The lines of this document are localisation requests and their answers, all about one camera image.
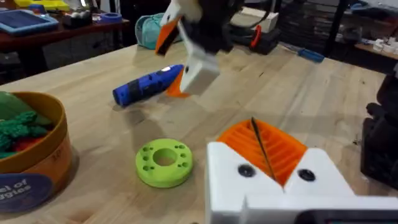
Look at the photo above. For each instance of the orange ribbed wedge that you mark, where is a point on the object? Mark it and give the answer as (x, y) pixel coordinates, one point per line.
(174, 88)

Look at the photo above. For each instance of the brown tub with toys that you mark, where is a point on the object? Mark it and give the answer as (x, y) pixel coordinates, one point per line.
(37, 161)

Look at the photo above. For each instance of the green disc with holes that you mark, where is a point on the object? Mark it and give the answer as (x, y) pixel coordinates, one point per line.
(155, 174)

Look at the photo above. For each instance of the yellow board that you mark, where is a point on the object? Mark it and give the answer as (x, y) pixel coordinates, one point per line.
(46, 4)

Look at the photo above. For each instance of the blue tray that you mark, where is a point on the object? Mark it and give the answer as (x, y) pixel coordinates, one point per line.
(25, 21)

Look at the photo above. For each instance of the teal soft bag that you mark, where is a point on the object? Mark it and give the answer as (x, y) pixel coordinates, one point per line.
(149, 31)

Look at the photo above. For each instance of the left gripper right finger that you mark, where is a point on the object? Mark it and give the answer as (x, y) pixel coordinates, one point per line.
(317, 177)

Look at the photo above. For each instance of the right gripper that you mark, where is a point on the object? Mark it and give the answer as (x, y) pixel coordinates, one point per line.
(214, 28)

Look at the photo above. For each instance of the blue tape roll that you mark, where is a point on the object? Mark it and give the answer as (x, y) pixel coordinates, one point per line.
(110, 17)

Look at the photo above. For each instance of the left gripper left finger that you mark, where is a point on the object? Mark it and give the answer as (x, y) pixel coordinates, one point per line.
(227, 174)

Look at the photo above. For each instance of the blue electric screwdriver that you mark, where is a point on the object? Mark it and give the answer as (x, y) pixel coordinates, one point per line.
(146, 85)

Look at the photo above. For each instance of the dark red side table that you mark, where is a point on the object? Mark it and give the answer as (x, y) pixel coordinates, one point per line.
(46, 35)

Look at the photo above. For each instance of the white box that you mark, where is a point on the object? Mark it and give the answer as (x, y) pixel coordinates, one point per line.
(264, 20)

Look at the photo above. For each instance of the heap of white parts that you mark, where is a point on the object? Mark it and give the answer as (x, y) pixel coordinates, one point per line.
(387, 45)

